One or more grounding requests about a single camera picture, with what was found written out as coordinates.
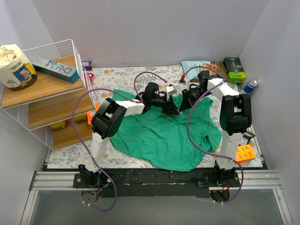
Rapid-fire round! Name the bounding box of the yellow box under shelf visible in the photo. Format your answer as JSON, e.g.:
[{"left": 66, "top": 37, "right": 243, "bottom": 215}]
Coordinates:
[{"left": 50, "top": 120, "right": 67, "bottom": 130}]

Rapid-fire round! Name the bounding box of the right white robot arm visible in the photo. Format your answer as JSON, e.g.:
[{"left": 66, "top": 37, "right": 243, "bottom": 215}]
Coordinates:
[{"left": 179, "top": 70, "right": 252, "bottom": 186}]

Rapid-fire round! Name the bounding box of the white blue toothpaste box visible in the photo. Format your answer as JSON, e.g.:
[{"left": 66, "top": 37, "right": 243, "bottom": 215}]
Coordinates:
[{"left": 31, "top": 57, "right": 79, "bottom": 83}]

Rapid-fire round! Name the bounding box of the green garment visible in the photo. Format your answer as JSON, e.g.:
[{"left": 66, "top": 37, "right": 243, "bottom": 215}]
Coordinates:
[{"left": 111, "top": 97, "right": 222, "bottom": 172}]

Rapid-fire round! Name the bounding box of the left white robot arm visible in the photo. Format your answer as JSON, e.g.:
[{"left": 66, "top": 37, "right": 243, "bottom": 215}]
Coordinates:
[{"left": 79, "top": 82, "right": 179, "bottom": 188}]

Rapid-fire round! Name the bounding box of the green black box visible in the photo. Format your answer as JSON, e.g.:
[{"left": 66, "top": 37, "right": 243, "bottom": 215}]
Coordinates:
[{"left": 223, "top": 57, "right": 246, "bottom": 83}]

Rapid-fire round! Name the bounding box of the floral table mat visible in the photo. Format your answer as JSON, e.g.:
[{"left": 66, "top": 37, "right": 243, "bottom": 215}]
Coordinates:
[{"left": 46, "top": 65, "right": 263, "bottom": 169}]

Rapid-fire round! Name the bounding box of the purple box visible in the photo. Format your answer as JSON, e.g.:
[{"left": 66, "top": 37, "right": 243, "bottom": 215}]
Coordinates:
[{"left": 82, "top": 61, "right": 92, "bottom": 71}]

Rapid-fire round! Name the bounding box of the orange box right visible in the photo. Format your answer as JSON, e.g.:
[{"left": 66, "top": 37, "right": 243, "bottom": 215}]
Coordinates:
[{"left": 235, "top": 144, "right": 256, "bottom": 162}]

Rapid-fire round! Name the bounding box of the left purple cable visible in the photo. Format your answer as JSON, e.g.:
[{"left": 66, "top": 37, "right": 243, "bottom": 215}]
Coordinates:
[{"left": 71, "top": 71, "right": 173, "bottom": 212}]

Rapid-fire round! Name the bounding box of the orange box under shelf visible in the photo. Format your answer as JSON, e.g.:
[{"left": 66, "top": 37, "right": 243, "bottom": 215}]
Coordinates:
[{"left": 86, "top": 110, "right": 96, "bottom": 125}]

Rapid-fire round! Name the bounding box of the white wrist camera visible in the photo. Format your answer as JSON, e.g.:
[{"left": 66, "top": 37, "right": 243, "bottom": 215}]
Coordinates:
[
  {"left": 165, "top": 84, "right": 177, "bottom": 98},
  {"left": 179, "top": 75, "right": 190, "bottom": 90}
]

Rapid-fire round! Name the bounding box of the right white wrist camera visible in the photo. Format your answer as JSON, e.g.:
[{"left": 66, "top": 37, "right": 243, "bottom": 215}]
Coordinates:
[{"left": 179, "top": 75, "right": 190, "bottom": 90}]

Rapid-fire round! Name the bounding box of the wooden shelf unit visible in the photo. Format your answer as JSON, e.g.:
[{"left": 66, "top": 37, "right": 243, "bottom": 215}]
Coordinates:
[{"left": 0, "top": 71, "right": 97, "bottom": 150}]

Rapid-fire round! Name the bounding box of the light blue snack bag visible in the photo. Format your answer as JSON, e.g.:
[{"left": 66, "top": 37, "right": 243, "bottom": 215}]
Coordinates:
[{"left": 181, "top": 60, "right": 229, "bottom": 82}]

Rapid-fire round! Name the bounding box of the pink box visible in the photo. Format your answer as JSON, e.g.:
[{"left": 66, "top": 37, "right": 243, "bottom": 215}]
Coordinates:
[{"left": 88, "top": 73, "right": 95, "bottom": 83}]

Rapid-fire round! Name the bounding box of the blue energy drink can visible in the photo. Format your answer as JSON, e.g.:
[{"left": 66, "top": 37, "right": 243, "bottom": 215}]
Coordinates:
[{"left": 242, "top": 80, "right": 259, "bottom": 94}]

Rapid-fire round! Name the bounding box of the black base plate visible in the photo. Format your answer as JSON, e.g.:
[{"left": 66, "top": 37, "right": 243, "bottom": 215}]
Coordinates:
[{"left": 73, "top": 167, "right": 240, "bottom": 198}]

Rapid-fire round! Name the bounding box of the aluminium rail frame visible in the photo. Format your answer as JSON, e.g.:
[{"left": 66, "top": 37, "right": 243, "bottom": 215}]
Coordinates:
[{"left": 21, "top": 170, "right": 293, "bottom": 225}]

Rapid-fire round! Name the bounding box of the black plastic frame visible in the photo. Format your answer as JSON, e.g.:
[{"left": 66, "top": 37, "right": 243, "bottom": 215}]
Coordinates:
[{"left": 239, "top": 130, "right": 255, "bottom": 146}]

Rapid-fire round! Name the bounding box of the white wire basket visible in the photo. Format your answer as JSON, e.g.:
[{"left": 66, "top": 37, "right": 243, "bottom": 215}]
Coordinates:
[{"left": 0, "top": 39, "right": 98, "bottom": 150}]

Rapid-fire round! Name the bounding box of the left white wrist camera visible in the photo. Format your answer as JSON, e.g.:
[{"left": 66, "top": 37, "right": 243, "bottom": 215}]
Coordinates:
[{"left": 165, "top": 84, "right": 177, "bottom": 98}]

